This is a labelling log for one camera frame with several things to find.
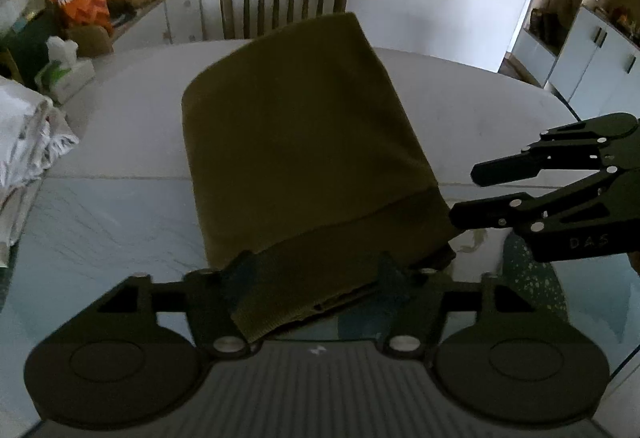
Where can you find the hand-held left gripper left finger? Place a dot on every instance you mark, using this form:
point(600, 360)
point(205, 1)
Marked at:
point(235, 275)

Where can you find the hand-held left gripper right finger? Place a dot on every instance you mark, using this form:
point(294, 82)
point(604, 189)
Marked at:
point(395, 283)

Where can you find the olive green printed sweatshirt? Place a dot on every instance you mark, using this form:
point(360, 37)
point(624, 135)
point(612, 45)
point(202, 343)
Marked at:
point(300, 133)

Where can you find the green white tissue box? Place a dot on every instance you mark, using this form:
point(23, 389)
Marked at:
point(62, 73)

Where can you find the dark green bag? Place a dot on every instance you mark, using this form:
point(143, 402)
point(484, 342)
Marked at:
point(35, 43)

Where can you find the stack of white folded cloths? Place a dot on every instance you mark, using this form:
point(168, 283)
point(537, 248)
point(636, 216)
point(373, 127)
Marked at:
point(25, 143)

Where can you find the white side cabinet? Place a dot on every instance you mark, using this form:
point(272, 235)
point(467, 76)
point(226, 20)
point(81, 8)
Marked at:
point(165, 18)

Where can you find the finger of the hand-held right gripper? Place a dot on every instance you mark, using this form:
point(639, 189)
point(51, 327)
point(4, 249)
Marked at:
point(480, 214)
point(505, 170)

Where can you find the brown paper bag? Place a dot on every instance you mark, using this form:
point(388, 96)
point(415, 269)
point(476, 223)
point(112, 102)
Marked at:
point(90, 40)

